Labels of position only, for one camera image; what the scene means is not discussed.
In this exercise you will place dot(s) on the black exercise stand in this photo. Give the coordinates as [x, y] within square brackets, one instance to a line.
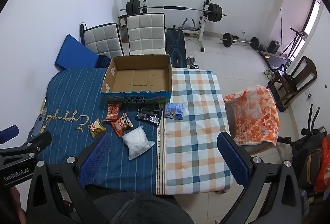
[296, 38]

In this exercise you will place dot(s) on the black treadmill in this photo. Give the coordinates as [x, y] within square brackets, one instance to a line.
[273, 57]

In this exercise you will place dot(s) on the blue clear packet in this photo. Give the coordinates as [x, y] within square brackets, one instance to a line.
[174, 110]

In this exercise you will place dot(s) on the black weight bench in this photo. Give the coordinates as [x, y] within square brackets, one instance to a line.
[176, 48]

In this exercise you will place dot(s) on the black foil packet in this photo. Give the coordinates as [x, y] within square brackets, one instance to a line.
[148, 115]

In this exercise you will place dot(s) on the dark wooden chair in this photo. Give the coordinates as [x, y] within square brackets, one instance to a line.
[308, 69]

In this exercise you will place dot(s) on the plaid bed sheet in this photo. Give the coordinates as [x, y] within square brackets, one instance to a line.
[193, 115]

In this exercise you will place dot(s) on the grey exercise equipment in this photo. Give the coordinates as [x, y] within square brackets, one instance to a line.
[189, 24]

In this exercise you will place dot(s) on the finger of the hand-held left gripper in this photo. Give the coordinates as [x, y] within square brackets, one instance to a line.
[9, 131]
[38, 142]

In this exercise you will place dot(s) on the dark blue cloth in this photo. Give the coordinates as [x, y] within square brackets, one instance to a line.
[103, 61]

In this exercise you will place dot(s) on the orange floral blanket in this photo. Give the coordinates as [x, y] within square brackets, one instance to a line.
[255, 113]

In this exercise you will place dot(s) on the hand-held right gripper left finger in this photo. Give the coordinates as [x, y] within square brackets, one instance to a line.
[96, 159]

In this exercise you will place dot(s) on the red floral snack packet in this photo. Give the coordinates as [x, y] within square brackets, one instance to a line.
[112, 111]

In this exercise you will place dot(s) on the black speaker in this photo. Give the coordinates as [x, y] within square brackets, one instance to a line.
[273, 47]

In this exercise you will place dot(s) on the white padded chair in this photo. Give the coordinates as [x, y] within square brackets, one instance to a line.
[103, 38]
[145, 33]

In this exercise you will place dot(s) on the gold snack packet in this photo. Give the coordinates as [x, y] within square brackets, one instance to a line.
[96, 128]

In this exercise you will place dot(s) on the blue striped blanket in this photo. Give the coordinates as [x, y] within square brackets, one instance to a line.
[72, 100]

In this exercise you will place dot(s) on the chrome dumbbell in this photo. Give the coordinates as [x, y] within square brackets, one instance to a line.
[191, 59]
[195, 66]

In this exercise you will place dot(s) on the panda print snack packet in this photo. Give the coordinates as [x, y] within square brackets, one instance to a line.
[121, 124]

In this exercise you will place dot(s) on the long barbell with black plates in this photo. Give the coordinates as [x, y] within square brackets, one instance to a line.
[175, 8]

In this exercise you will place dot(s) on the cardboard box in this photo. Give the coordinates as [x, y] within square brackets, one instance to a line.
[139, 79]

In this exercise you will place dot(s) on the window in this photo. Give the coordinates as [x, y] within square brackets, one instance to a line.
[313, 15]

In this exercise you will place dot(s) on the pair of pale shoes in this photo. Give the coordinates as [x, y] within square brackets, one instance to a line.
[270, 72]

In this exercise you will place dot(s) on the red plastic bag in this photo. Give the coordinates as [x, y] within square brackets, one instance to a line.
[323, 164]

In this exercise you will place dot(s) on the black narrow bag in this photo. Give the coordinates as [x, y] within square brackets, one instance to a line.
[82, 32]

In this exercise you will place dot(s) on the white soft plastic bag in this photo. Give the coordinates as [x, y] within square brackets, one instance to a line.
[136, 141]

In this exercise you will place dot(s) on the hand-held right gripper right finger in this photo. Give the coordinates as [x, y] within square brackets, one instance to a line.
[232, 159]

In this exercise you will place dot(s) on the short barbell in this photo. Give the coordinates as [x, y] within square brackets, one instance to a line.
[228, 39]

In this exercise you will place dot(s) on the blue foam mat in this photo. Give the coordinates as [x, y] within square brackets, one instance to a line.
[72, 53]

